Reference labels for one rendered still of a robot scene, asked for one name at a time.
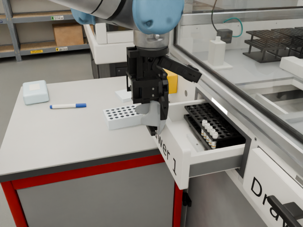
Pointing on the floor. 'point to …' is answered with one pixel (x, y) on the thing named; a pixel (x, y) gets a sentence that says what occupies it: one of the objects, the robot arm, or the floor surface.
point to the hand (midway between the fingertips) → (159, 124)
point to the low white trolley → (84, 163)
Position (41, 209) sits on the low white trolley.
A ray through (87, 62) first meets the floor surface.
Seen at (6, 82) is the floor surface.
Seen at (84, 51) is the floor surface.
